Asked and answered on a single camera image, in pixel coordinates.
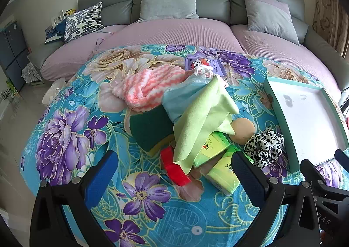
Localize light green microfibre cloth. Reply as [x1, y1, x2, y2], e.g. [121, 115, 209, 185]
[173, 75, 240, 164]

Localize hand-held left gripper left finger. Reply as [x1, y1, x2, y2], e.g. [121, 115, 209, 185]
[30, 150, 119, 247]

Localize red sponge block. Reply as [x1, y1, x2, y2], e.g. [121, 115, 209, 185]
[160, 146, 193, 186]

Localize blue face mask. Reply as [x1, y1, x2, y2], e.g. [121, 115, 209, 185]
[162, 68, 227, 123]

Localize teal cardboard box tray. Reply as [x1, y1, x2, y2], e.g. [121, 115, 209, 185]
[263, 77, 349, 172]

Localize beige makeup sponge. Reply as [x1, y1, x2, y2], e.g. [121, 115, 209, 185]
[231, 118, 257, 144]

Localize upright picture cards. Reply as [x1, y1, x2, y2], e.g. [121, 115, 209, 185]
[50, 9, 77, 25]

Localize pink white striped fuzzy cloth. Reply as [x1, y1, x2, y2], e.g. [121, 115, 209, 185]
[112, 66, 186, 112]

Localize green tissue pack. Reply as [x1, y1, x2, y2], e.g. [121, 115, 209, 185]
[193, 131, 230, 168]
[206, 146, 255, 196]

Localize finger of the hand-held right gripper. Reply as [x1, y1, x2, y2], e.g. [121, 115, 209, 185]
[299, 159, 328, 190]
[334, 148, 349, 167]

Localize purple sofa seat cover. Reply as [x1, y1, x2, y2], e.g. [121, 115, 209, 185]
[230, 24, 342, 93]
[40, 17, 243, 81]

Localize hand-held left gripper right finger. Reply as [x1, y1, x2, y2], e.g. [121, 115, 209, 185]
[231, 151, 321, 247]

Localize teal floral blanket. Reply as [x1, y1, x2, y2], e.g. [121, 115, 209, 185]
[20, 44, 349, 247]

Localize green yellow scouring sponge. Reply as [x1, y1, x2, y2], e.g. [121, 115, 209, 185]
[129, 105, 178, 156]

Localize leopard print scrunchie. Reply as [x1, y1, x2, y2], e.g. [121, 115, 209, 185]
[244, 128, 284, 170]

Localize beige patterned curtain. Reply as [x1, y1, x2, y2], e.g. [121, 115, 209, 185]
[312, 0, 349, 57]

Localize blue grey cabinet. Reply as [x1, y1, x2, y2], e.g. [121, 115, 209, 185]
[0, 22, 30, 92]

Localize grey pillow with purple band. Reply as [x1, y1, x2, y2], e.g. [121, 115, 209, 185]
[241, 0, 300, 44]

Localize white plastic bag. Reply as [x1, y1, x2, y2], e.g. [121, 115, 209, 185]
[42, 77, 67, 106]

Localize thin purple cord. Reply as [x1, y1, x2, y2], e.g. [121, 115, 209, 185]
[92, 30, 113, 55]

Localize purple cartoon packet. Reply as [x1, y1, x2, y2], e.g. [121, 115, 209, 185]
[185, 56, 226, 77]

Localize black white patterned pillow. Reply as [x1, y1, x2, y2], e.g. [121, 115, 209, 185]
[64, 2, 105, 43]

